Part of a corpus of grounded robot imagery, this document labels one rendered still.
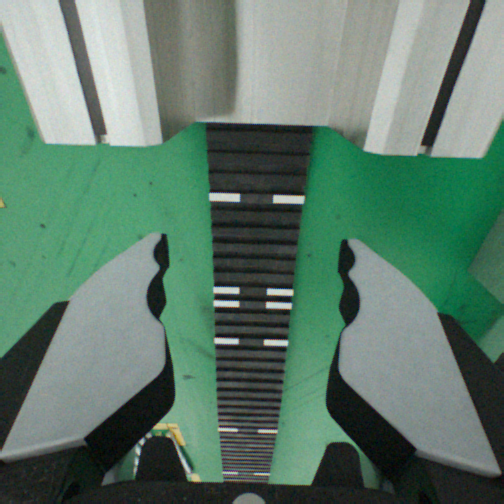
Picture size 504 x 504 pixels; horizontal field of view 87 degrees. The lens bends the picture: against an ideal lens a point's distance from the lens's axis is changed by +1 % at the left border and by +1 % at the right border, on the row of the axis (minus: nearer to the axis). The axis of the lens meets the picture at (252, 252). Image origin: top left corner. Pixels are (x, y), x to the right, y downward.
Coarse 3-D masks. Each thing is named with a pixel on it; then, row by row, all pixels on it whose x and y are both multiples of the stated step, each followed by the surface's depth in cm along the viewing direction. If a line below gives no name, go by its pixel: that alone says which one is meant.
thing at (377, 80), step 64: (0, 0) 5; (64, 0) 5; (128, 0) 5; (192, 0) 7; (256, 0) 7; (320, 0) 7; (384, 0) 5; (448, 0) 4; (64, 64) 5; (128, 64) 5; (192, 64) 8; (256, 64) 8; (320, 64) 8; (384, 64) 5; (448, 64) 5; (64, 128) 6; (128, 128) 6; (384, 128) 6; (448, 128) 5
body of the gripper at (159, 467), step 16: (144, 448) 4; (160, 448) 4; (336, 448) 5; (352, 448) 5; (144, 464) 4; (160, 464) 4; (176, 464) 4; (320, 464) 4; (336, 464) 4; (352, 464) 4; (128, 480) 4; (144, 480) 4; (160, 480) 4; (176, 480) 4; (320, 480) 4; (336, 480) 4; (352, 480) 4; (80, 496) 4; (96, 496) 4; (112, 496) 4; (128, 496) 4; (144, 496) 4; (160, 496) 4; (176, 496) 4; (192, 496) 4; (208, 496) 4; (224, 496) 4; (240, 496) 4; (256, 496) 4; (272, 496) 4; (288, 496) 4; (304, 496) 4; (320, 496) 4; (336, 496) 4; (352, 496) 4; (368, 496) 4; (384, 496) 4
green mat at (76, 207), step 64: (0, 64) 12; (0, 128) 14; (192, 128) 13; (320, 128) 13; (0, 192) 15; (64, 192) 15; (128, 192) 15; (192, 192) 15; (320, 192) 15; (384, 192) 15; (448, 192) 15; (0, 256) 18; (64, 256) 18; (192, 256) 18; (320, 256) 17; (384, 256) 17; (448, 256) 17; (0, 320) 21; (192, 320) 21; (320, 320) 21; (192, 384) 26; (320, 384) 25; (192, 448) 33; (320, 448) 33
